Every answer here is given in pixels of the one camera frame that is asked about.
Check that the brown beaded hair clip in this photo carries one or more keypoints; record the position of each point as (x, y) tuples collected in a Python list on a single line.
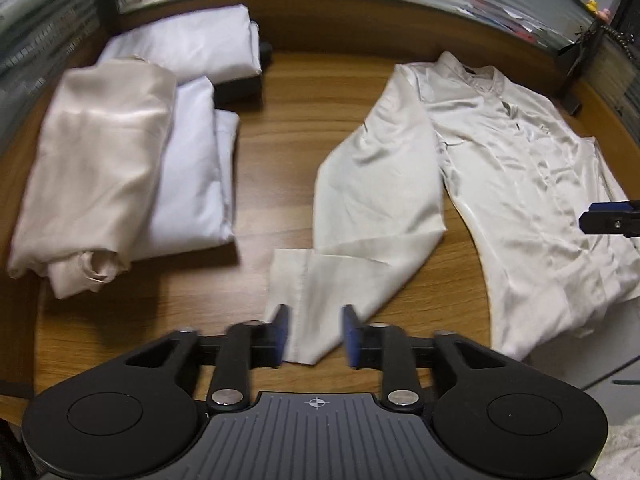
[(617, 35)]

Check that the pile of papers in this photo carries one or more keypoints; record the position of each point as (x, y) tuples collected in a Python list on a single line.
[(515, 17)]

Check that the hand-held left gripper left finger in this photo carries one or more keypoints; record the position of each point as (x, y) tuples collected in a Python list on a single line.
[(281, 335)]

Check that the ivory shirt with black label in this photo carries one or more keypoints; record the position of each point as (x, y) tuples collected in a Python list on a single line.
[(500, 185)]

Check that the folded pale lavender cloth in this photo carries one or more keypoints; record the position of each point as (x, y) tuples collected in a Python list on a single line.
[(195, 170)]

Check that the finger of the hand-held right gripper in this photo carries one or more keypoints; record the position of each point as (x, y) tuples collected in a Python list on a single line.
[(610, 224), (615, 207)]

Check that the folded white cloth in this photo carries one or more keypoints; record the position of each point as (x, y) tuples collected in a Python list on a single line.
[(190, 40)]

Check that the black partition bracket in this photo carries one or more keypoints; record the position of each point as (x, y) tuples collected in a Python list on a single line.
[(572, 105)]

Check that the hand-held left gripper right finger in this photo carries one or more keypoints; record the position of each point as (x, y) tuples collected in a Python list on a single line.
[(350, 335)]

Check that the white fleece garment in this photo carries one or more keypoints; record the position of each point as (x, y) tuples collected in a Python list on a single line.
[(620, 455)]

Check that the black face mask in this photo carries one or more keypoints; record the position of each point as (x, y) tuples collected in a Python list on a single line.
[(570, 50)]

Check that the cream satin shirt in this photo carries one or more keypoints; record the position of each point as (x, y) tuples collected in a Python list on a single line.
[(95, 160)]

